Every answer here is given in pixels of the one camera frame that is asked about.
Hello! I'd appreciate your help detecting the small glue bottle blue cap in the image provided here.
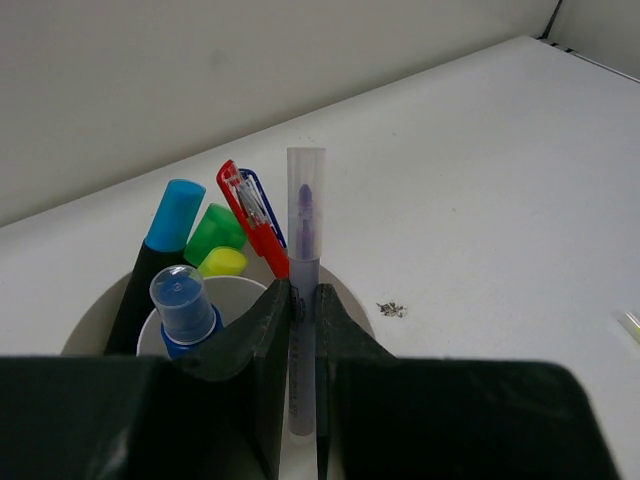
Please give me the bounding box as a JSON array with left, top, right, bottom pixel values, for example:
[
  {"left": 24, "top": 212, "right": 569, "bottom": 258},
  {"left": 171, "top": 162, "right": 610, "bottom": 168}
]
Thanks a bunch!
[{"left": 149, "top": 265, "right": 224, "bottom": 360}]

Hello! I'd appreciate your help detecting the yellow highlighter stick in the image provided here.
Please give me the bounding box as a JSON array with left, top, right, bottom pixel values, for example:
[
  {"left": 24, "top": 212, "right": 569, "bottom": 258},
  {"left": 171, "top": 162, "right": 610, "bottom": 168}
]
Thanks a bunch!
[{"left": 619, "top": 312, "right": 640, "bottom": 343}]

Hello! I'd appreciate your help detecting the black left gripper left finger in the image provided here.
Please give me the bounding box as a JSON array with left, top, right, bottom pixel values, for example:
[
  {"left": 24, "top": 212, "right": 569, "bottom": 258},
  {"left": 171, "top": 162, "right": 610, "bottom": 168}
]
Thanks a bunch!
[{"left": 1, "top": 281, "right": 291, "bottom": 479}]

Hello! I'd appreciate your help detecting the small metal debris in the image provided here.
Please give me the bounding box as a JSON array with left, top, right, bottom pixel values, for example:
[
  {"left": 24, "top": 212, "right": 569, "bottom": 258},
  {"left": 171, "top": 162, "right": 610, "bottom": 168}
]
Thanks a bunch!
[{"left": 376, "top": 301, "right": 408, "bottom": 318}]

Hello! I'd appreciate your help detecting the black highlighter green cap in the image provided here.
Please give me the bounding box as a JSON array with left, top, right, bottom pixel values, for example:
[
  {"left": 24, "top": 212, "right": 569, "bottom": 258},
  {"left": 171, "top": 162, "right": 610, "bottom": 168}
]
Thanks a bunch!
[{"left": 184, "top": 203, "right": 247, "bottom": 267}]

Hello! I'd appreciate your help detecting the red gel pen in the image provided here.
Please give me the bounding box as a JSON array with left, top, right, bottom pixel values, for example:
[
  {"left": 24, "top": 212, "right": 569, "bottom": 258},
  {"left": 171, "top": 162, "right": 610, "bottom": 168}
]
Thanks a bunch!
[{"left": 216, "top": 160, "right": 289, "bottom": 279}]

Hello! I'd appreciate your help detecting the blue gel pen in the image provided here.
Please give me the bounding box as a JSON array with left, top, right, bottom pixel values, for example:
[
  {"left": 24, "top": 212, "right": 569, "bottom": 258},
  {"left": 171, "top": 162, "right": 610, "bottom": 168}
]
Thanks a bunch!
[{"left": 240, "top": 168, "right": 287, "bottom": 250}]

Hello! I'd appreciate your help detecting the black highlighter blue cap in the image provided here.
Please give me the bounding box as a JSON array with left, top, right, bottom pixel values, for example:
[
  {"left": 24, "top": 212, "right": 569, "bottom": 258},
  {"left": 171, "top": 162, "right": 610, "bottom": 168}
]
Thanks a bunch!
[{"left": 104, "top": 179, "right": 206, "bottom": 355}]

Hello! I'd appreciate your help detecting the white round desk organizer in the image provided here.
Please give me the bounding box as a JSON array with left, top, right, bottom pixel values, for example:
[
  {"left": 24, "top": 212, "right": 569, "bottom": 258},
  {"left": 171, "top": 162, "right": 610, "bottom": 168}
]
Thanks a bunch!
[{"left": 62, "top": 261, "right": 374, "bottom": 357}]

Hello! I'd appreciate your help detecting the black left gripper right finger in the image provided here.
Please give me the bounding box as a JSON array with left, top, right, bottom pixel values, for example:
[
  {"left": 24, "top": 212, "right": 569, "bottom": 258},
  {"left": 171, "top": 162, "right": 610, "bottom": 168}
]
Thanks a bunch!
[{"left": 315, "top": 284, "right": 619, "bottom": 479}]

